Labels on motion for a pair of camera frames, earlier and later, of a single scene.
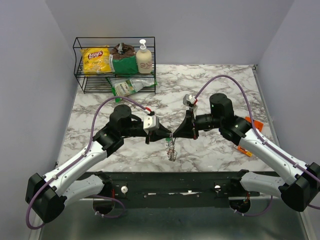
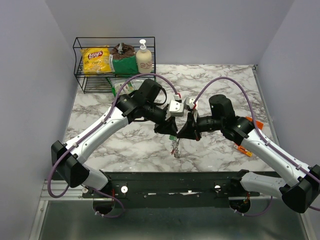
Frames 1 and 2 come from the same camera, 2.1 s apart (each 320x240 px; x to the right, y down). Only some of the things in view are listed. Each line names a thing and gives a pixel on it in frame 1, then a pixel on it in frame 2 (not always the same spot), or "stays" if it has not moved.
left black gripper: (157, 135) to (169, 126)
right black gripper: (187, 130) stays
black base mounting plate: (173, 189) stays
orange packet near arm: (245, 151) stays
